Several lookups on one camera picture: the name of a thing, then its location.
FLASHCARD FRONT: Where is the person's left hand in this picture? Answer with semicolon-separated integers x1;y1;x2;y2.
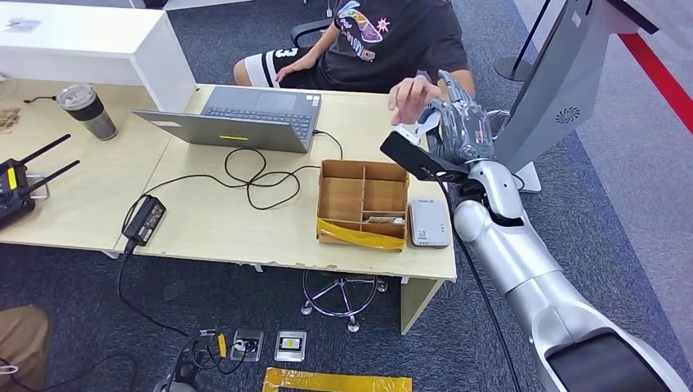
387;75;442;127

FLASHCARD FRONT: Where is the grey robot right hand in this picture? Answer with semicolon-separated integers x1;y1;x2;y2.
419;70;496;166

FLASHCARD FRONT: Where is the person's right hand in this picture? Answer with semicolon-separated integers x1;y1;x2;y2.
275;54;319;83

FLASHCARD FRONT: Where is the person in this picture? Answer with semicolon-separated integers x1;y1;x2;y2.
234;0;477;127

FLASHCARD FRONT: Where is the white card reader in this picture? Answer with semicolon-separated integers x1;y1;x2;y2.
407;198;452;249

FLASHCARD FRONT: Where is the black office chair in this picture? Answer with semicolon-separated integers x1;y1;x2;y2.
289;17;333;49

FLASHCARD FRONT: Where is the grey laptop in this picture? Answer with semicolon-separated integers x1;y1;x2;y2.
131;85;323;154

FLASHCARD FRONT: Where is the grey kiosk stand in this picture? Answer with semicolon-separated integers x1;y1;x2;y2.
490;0;659;194

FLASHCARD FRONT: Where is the wooden compartment box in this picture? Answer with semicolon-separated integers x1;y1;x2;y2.
315;158;409;252

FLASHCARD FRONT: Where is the yellow tape on box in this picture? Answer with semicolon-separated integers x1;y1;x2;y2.
316;218;406;251

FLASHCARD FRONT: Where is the chrome stool base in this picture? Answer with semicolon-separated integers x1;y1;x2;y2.
300;270;389;333

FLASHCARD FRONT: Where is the grey tumbler with lid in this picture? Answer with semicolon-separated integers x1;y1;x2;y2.
56;82;118;142

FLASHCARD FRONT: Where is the black power adapter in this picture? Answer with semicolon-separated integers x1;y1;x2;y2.
122;195;168;247

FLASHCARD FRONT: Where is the white cabinet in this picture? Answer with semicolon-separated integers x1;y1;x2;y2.
0;1;198;113

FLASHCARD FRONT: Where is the closed floor socket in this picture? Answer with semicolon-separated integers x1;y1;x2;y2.
273;330;307;363

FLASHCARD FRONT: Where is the yellow floor tape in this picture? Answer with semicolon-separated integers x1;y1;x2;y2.
262;367;413;392

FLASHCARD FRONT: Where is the open floor socket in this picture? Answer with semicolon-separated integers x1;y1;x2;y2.
230;329;266;363

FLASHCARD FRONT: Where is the black radio with antennas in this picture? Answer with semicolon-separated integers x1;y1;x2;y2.
0;134;81;229

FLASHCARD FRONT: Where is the black floor device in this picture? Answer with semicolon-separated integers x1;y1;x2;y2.
154;351;199;392

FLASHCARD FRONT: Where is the brown cushion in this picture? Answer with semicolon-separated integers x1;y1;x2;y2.
0;305;51;392

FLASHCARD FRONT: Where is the chrome ring base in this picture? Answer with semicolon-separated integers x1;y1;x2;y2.
487;108;512;136

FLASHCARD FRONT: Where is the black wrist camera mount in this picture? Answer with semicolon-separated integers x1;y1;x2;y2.
379;124;471;184

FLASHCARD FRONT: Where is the black stanchion post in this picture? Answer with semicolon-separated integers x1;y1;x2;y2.
494;0;552;82

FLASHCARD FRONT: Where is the black laptop power cable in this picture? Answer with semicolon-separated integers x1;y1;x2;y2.
116;129;344;374

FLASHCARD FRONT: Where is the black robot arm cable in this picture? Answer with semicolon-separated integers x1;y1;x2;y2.
427;170;521;392

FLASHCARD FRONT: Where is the metal bracket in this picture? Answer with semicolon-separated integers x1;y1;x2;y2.
24;174;51;201

